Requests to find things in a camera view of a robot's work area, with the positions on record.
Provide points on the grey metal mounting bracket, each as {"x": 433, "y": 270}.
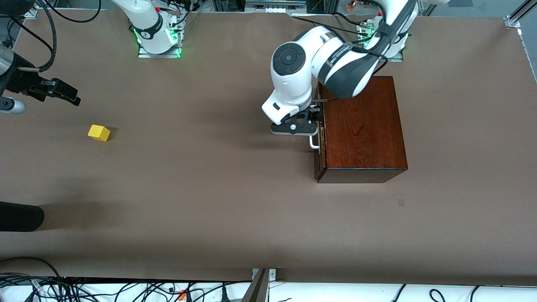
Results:
{"x": 258, "y": 287}

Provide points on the grey power strip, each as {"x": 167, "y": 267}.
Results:
{"x": 275, "y": 6}

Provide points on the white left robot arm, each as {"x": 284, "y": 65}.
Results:
{"x": 293, "y": 84}

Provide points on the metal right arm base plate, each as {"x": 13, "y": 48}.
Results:
{"x": 161, "y": 54}

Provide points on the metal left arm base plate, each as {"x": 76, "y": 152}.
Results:
{"x": 396, "y": 59}

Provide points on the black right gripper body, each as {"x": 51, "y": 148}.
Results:
{"x": 19, "y": 84}

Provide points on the black cylindrical object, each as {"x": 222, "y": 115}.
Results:
{"x": 21, "y": 216}

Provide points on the dark brown wooden cabinet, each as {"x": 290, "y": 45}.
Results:
{"x": 369, "y": 134}

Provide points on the yellow wooden block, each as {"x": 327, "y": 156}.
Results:
{"x": 98, "y": 133}

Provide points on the aluminium frame bracket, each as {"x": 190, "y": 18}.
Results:
{"x": 32, "y": 12}
{"x": 514, "y": 19}

